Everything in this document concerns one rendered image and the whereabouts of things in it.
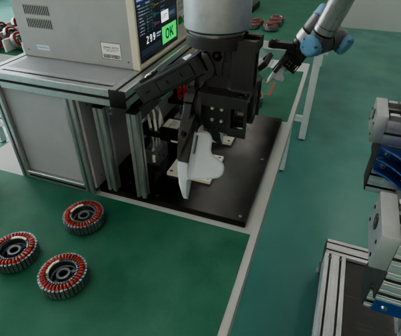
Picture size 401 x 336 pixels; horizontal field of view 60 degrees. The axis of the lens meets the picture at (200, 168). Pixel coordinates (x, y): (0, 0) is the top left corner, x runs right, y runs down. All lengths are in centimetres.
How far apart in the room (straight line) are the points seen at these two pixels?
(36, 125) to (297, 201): 163
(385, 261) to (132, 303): 54
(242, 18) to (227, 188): 75
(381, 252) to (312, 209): 151
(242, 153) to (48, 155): 64
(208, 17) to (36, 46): 85
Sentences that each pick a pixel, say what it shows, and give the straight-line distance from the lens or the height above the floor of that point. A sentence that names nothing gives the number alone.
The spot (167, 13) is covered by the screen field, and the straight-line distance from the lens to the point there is 112.
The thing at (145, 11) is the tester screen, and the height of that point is 125.
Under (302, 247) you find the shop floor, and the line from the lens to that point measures 200.
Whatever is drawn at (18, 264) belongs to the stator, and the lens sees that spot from 97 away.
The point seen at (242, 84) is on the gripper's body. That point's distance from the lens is 41.
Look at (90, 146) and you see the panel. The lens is 105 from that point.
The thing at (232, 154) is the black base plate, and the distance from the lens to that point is 124.
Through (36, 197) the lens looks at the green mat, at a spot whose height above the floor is 75.
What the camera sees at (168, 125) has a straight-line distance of 110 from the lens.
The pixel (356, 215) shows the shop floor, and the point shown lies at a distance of 229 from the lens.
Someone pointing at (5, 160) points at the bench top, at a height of 75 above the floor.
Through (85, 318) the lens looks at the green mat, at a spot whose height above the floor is 75.
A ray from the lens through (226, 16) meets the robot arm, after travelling 38.
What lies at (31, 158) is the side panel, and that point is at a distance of 124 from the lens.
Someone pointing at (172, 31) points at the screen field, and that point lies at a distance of 116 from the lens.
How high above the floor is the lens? 146
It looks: 36 degrees down
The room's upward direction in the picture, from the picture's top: straight up
